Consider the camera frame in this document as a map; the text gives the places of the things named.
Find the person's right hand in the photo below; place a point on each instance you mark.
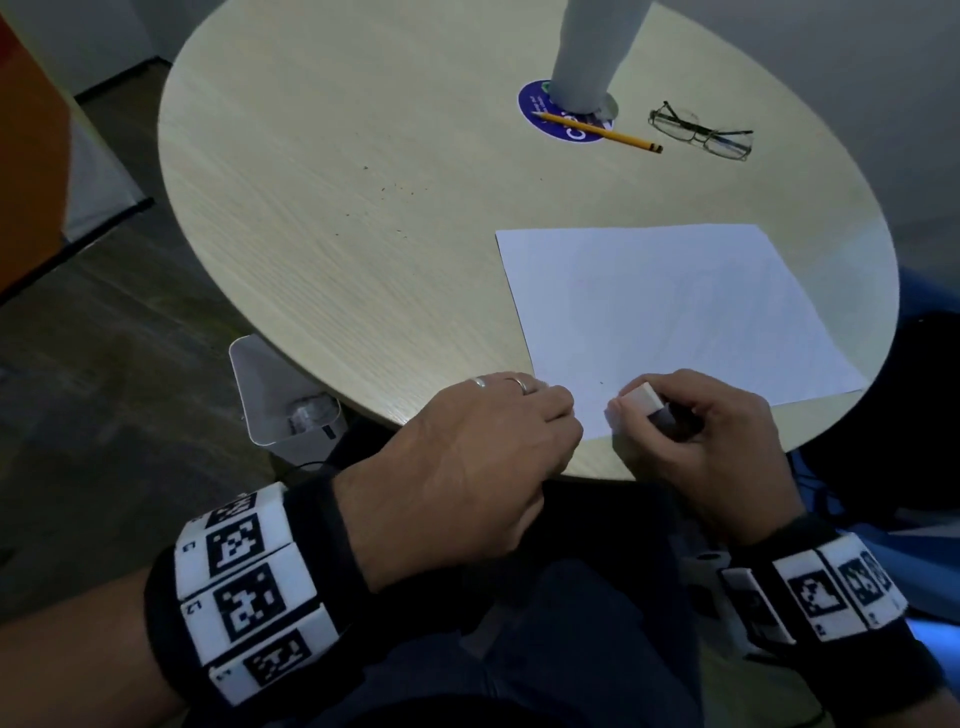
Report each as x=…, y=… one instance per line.
x=727, y=465

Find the person's left hand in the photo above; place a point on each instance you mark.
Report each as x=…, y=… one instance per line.
x=450, y=480

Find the person's left fingers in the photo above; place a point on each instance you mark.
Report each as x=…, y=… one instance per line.
x=544, y=420

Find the person's right thumb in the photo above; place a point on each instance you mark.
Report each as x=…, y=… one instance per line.
x=628, y=439

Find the white eraser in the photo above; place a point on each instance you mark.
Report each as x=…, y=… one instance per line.
x=640, y=400

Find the white paper sheet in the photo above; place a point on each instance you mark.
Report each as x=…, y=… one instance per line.
x=675, y=315

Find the person's left forearm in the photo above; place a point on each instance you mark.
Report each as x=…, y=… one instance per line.
x=75, y=660

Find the person's dark trousers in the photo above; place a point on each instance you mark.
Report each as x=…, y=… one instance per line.
x=570, y=622

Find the right wristband with marker tiles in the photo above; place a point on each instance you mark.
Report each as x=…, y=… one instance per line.
x=832, y=592

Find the wristband with marker tiles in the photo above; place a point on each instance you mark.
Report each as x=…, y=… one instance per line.
x=247, y=592
x=832, y=592

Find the white plastic bin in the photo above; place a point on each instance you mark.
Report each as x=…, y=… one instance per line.
x=277, y=390

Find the yellow pencil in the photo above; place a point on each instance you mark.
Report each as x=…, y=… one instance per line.
x=600, y=133

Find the round blue sticker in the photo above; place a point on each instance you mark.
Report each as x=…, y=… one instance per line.
x=541, y=120

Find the thin-framed eyeglasses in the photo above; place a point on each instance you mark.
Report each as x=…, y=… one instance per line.
x=701, y=133

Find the left wristband with marker tiles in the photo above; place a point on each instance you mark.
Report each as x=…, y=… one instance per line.
x=247, y=592

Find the grey round column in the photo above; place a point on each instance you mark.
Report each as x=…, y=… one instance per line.
x=596, y=52

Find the orange panel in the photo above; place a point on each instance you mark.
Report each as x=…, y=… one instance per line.
x=30, y=165

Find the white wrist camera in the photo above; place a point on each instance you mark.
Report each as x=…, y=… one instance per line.
x=739, y=600

